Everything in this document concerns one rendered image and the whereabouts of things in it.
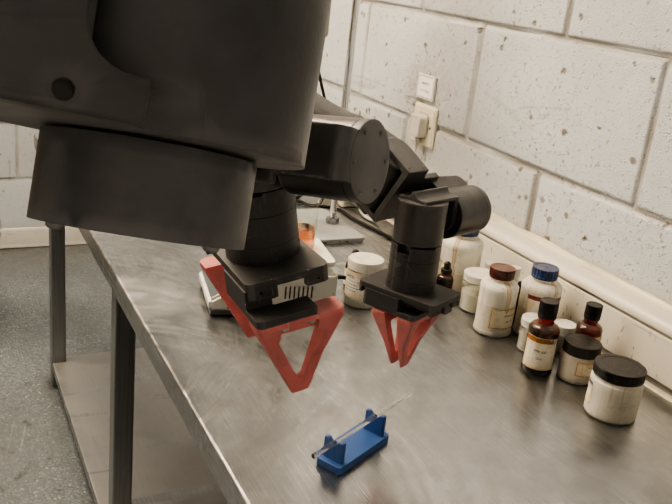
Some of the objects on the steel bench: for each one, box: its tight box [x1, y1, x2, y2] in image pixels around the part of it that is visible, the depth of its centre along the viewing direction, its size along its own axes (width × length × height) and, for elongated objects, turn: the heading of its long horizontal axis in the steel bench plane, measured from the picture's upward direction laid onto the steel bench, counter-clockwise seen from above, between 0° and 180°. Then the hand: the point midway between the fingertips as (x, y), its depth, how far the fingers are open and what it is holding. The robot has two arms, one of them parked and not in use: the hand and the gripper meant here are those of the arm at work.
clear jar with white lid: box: [343, 252, 384, 310], centre depth 134 cm, size 6×6×8 cm
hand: (399, 357), depth 97 cm, fingers closed
